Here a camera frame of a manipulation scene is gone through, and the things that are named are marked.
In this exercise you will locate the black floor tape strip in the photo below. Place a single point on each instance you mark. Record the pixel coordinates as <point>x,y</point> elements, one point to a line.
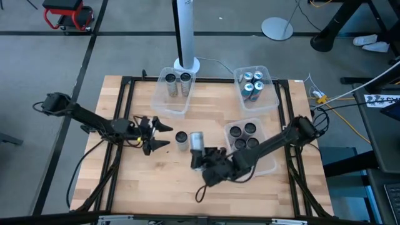
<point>140,33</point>
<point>80,78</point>

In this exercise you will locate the black desk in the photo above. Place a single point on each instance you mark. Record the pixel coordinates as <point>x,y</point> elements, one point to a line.
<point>381,140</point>

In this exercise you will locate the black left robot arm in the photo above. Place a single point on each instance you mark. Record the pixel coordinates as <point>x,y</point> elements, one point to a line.
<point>90,118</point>

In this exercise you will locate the grey arm base bracket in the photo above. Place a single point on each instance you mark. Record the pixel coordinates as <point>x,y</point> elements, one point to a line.
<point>87,128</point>

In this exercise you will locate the person's white shoe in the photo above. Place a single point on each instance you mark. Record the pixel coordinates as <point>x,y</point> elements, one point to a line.
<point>365,40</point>
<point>375,47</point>

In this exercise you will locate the silver round floor stand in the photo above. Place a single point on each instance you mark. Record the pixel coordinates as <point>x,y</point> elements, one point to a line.
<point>276,28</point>

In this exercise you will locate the white yellow soda can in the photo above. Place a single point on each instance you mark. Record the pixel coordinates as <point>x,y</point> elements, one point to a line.
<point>197,140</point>
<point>182,140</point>
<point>185,87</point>
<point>172,89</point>

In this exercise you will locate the grey chair base leg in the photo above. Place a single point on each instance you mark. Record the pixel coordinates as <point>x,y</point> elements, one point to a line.
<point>9,139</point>

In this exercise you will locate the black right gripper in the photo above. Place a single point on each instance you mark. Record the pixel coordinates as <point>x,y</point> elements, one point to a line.
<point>217,170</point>

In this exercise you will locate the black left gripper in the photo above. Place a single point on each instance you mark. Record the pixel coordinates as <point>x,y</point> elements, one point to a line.
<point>144,131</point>

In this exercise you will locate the black floor bar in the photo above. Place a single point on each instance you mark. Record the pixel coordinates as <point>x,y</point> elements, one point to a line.
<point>350,164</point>

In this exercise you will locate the white power adapter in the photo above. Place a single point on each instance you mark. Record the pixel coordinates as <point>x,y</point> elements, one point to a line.
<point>317,93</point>

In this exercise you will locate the laptop keyboard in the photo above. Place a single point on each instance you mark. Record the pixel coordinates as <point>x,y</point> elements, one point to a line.
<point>393,203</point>

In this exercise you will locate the black tablet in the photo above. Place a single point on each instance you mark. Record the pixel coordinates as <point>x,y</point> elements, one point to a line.
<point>393,111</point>

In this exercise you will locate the red black rolling stool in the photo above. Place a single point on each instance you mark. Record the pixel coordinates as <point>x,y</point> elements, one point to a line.
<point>62,4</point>

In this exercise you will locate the white paper label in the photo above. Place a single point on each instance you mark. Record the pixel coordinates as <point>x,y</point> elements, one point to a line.
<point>381,100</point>

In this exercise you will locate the black desk leg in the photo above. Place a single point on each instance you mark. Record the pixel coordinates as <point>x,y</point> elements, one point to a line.
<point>334,25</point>

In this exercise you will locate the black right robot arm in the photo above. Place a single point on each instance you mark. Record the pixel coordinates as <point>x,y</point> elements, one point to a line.
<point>275,140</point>

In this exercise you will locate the black rig crossbar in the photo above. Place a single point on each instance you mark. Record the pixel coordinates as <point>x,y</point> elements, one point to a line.
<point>47,218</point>

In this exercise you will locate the clear plastic bin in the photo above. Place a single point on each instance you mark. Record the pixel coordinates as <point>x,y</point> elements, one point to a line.
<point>265,103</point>
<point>267,162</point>
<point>170,107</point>

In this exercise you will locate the blue silver soda can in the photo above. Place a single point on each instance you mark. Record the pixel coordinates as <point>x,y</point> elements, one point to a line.
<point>257,90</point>
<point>257,75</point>
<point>247,77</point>
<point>247,90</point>

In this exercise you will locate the yellow plug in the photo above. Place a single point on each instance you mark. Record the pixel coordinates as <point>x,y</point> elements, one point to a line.
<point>322,99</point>

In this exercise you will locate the black aluminium table frame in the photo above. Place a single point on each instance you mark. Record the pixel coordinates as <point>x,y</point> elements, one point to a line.
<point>212,80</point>

